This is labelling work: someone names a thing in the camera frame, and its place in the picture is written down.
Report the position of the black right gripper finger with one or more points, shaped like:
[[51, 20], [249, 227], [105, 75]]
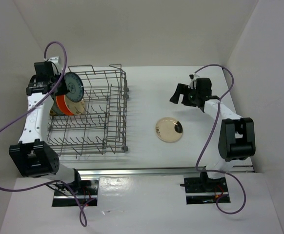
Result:
[[185, 100], [179, 91]]

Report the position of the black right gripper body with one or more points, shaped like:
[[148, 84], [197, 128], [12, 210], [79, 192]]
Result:
[[194, 94]]

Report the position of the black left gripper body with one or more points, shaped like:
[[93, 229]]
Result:
[[62, 88]]

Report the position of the orange plastic plate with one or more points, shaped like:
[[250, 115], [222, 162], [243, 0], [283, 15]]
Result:
[[60, 100]]

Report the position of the blue floral plate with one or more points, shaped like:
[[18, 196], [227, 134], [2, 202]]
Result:
[[55, 110], [74, 86]]

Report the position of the beige plate with black patch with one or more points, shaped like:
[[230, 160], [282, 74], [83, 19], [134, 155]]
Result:
[[169, 129]]

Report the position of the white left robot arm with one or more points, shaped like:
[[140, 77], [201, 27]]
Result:
[[32, 155]]

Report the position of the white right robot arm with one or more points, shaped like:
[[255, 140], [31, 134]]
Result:
[[236, 140]]

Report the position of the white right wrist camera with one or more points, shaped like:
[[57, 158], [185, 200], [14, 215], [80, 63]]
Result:
[[193, 78]]

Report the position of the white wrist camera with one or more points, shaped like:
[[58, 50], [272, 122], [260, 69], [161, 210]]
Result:
[[193, 78], [56, 61]]

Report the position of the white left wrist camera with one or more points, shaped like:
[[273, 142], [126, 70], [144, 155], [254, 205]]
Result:
[[56, 61]]

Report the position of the aluminium rail table edge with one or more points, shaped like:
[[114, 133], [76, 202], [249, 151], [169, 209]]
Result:
[[142, 171]]

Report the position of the grey wire dish rack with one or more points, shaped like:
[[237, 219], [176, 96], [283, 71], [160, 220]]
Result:
[[99, 132]]

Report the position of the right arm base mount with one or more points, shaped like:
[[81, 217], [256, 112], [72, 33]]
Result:
[[198, 191]]

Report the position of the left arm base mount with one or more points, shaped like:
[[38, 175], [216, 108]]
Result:
[[87, 194]]

